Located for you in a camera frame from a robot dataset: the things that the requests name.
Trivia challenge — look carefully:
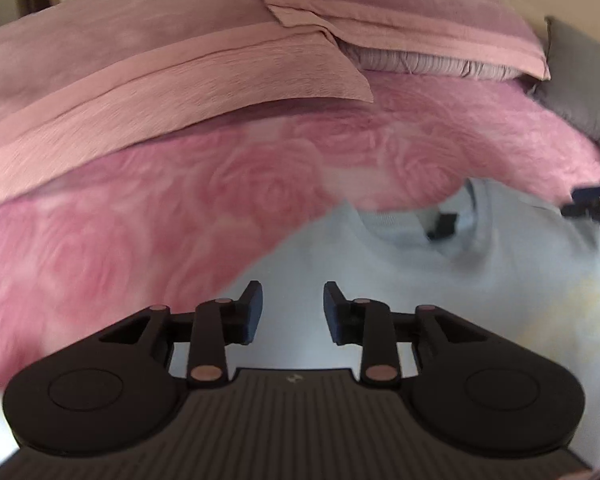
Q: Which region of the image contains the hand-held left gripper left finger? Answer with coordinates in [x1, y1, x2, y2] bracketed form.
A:
[99, 281, 264, 388]

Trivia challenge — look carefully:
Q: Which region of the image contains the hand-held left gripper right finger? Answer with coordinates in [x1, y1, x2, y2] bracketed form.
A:
[324, 281, 486, 388]

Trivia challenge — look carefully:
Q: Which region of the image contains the light blue sweatshirt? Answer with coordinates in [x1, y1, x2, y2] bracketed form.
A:
[0, 177, 600, 476]

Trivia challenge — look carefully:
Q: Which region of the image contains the grey pillow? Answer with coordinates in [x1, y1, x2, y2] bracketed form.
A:
[532, 16, 600, 143]

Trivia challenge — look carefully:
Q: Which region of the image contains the pink floral blanket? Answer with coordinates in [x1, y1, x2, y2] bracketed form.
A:
[0, 72, 600, 396]

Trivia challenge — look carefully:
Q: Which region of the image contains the pale ribbed duvet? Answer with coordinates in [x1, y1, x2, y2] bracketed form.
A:
[337, 40, 523, 82]

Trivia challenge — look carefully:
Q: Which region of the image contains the pale pink quilt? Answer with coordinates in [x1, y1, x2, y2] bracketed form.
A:
[0, 0, 551, 211]

